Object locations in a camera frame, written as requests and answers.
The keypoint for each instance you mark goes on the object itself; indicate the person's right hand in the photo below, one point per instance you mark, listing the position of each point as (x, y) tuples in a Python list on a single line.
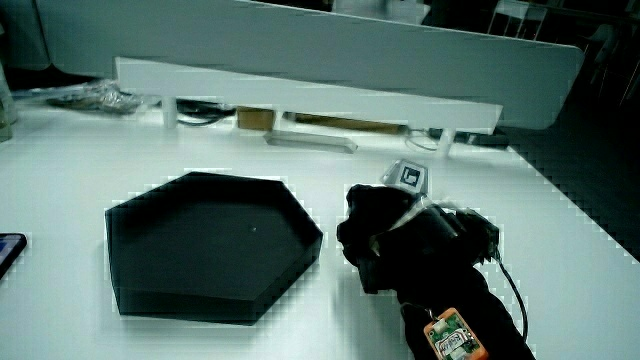
[(395, 235)]

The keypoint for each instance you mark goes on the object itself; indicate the black hexagonal tray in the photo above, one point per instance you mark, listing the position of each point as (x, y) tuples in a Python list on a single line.
[(210, 250)]

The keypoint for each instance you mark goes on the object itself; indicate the person's right forearm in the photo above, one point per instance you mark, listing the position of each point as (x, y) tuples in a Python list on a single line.
[(465, 300)]

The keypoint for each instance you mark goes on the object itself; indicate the white desk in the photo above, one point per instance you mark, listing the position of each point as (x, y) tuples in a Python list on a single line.
[(75, 170)]

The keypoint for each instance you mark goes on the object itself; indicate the orange sensor board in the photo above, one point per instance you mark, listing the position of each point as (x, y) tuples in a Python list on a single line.
[(452, 340)]

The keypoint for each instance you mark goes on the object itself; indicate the long brown wooden strip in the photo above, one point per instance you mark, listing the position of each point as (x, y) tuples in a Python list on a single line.
[(345, 123)]

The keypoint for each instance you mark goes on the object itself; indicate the black power adapter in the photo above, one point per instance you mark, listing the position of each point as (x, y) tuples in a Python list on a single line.
[(480, 138)]

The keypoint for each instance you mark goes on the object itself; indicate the small brown cardboard box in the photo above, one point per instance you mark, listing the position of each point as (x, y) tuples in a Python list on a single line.
[(255, 119)]

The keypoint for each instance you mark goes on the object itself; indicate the white monitor riser shelf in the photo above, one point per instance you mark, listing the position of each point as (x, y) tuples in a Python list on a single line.
[(280, 90)]

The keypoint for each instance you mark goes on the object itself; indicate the white divider panel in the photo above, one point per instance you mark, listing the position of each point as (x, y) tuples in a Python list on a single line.
[(350, 55)]

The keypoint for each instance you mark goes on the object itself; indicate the white chair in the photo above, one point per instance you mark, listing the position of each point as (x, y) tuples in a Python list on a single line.
[(517, 17)]

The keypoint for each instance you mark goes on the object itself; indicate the crumpled clear plastic bag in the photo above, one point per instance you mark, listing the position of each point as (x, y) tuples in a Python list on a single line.
[(100, 97)]

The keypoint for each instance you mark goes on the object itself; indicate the black smartphone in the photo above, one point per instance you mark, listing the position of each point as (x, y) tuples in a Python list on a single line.
[(7, 250)]

